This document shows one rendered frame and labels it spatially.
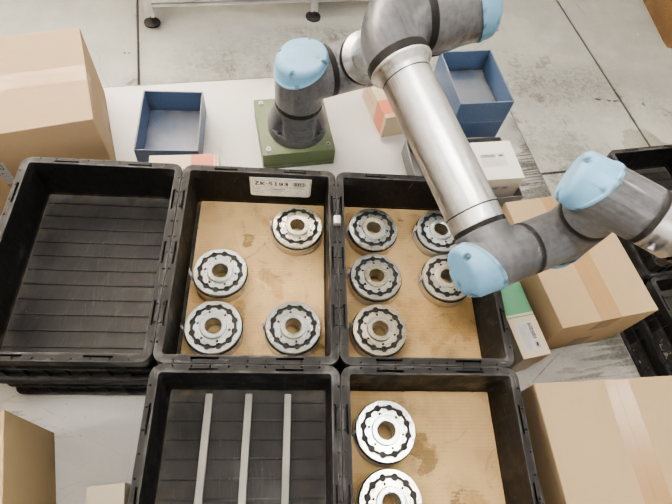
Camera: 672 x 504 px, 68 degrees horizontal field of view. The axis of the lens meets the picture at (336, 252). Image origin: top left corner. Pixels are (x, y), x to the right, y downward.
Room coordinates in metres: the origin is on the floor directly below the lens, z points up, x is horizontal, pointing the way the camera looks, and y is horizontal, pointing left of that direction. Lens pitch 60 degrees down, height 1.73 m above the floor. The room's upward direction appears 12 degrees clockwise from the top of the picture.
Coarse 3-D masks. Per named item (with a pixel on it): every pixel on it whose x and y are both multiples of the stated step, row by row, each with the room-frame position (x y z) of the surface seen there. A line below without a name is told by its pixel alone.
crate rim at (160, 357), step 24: (192, 168) 0.58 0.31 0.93; (216, 168) 0.59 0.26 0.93; (240, 168) 0.60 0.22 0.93; (264, 168) 0.62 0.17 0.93; (336, 240) 0.49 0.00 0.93; (168, 264) 0.37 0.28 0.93; (336, 264) 0.44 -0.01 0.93; (168, 288) 0.32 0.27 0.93; (336, 288) 0.39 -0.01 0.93; (168, 312) 0.28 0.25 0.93; (336, 312) 0.34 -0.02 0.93; (336, 336) 0.30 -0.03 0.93; (168, 360) 0.21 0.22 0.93; (192, 360) 0.22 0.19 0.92; (216, 360) 0.22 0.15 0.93; (240, 360) 0.23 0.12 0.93; (264, 360) 0.24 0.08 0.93; (288, 360) 0.24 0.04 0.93; (312, 360) 0.25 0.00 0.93; (336, 360) 0.26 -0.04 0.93
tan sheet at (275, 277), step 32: (224, 224) 0.53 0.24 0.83; (256, 224) 0.55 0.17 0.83; (256, 256) 0.47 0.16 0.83; (288, 256) 0.49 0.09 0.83; (320, 256) 0.50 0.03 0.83; (192, 288) 0.38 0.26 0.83; (256, 288) 0.40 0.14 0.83; (288, 288) 0.42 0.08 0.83; (320, 288) 0.43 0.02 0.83; (256, 320) 0.34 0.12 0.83; (320, 320) 0.36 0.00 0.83; (192, 352) 0.25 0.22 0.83; (256, 352) 0.28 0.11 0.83; (320, 352) 0.30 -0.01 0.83
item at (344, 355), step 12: (336, 180) 0.62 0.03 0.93; (372, 180) 0.65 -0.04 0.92; (384, 180) 0.65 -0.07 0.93; (396, 180) 0.66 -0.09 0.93; (408, 180) 0.66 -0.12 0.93; (420, 180) 0.67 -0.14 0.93; (336, 192) 0.60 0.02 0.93; (336, 204) 0.57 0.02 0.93; (504, 312) 0.41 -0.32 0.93; (504, 324) 0.39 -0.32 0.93; (504, 336) 0.36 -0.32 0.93; (348, 348) 0.29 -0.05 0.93; (504, 348) 0.34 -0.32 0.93; (348, 360) 0.26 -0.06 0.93; (360, 360) 0.27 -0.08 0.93; (372, 360) 0.27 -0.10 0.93; (408, 360) 0.29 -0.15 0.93; (420, 360) 0.29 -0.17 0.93; (432, 360) 0.29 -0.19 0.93; (444, 360) 0.30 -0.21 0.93; (456, 360) 0.30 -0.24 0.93; (468, 360) 0.31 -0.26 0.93; (480, 360) 0.31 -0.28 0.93; (492, 360) 0.32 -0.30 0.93; (504, 360) 0.32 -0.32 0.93
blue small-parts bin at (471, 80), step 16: (448, 64) 1.21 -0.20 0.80; (464, 64) 1.23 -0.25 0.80; (480, 64) 1.24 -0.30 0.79; (496, 64) 1.19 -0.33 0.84; (448, 80) 1.11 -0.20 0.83; (464, 80) 1.19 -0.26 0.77; (480, 80) 1.20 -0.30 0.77; (496, 80) 1.16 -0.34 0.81; (448, 96) 1.08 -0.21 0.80; (464, 96) 1.12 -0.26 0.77; (480, 96) 1.13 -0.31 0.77; (496, 96) 1.13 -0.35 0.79; (512, 96) 1.08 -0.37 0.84; (464, 112) 1.02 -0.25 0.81; (480, 112) 1.04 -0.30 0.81; (496, 112) 1.05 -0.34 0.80
